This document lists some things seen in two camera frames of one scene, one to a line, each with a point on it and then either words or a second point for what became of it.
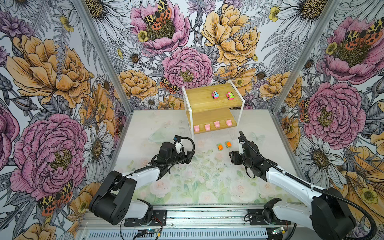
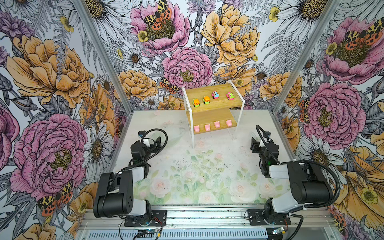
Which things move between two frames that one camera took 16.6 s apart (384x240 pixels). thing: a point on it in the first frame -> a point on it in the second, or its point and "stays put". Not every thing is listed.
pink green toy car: x=230 y=96 stays put
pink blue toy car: x=215 y=95 stays put
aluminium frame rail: x=187 y=217 stays put
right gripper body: x=240 y=159 -> x=257 y=149
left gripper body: x=176 y=157 -> x=151 y=149
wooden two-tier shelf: x=212 y=107 stays put
